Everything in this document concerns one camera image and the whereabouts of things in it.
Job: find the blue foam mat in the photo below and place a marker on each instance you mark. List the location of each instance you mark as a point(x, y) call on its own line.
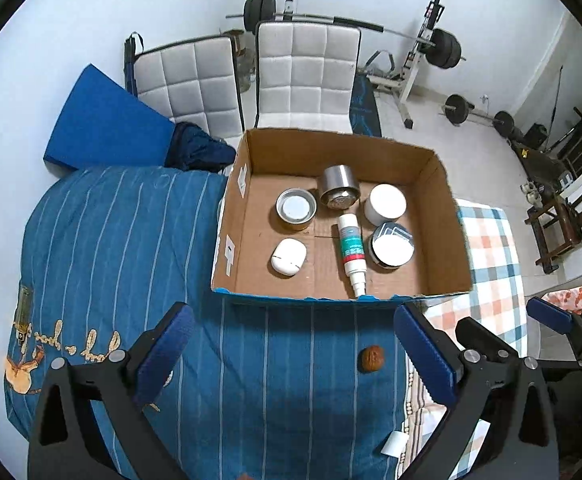
point(101, 124)

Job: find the white round jar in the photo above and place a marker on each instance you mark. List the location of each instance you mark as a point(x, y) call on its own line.
point(385, 203)

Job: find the white padded chair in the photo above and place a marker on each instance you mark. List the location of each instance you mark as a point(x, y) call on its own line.
point(193, 81)
point(305, 75)

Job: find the barbell on rack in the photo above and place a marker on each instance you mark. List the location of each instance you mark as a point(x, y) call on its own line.
point(441, 48)

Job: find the green label solution bottle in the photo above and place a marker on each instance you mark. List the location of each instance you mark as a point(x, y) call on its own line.
point(352, 253)

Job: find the brown walnut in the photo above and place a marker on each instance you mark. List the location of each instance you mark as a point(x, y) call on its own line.
point(371, 359)

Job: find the dark blue folded garment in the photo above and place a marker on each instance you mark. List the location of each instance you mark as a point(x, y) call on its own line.
point(193, 149)

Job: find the white oval case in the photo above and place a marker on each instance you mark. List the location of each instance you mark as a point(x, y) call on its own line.
point(288, 257)

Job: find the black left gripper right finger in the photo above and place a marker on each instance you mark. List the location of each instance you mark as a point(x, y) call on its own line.
point(508, 394)

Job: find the right white padded chair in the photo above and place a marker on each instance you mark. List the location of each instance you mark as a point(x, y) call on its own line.
point(305, 75)

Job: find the barbell on floor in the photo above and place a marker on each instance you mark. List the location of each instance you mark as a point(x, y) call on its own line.
point(457, 110)

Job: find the plaid checkered blanket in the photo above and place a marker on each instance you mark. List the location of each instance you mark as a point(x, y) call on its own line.
point(492, 309)

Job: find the silver metal canister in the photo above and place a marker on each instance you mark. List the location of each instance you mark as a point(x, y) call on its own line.
point(338, 188)

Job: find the dark wooden chair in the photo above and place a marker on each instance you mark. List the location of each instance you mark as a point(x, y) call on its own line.
point(557, 211)

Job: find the left white padded chair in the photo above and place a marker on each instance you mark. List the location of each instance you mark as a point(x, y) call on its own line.
point(193, 81)

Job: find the clear lid round tin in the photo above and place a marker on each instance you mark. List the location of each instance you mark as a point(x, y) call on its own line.
point(391, 245)

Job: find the blue striped blanket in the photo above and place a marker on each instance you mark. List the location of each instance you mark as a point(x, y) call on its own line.
point(270, 390)

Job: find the weight bench rack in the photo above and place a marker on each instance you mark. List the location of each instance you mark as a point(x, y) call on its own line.
point(398, 81)

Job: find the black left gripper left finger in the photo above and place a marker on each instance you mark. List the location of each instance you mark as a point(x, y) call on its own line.
point(66, 442)

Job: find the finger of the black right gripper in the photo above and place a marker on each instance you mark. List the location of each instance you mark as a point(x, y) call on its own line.
point(473, 335)
point(561, 322)

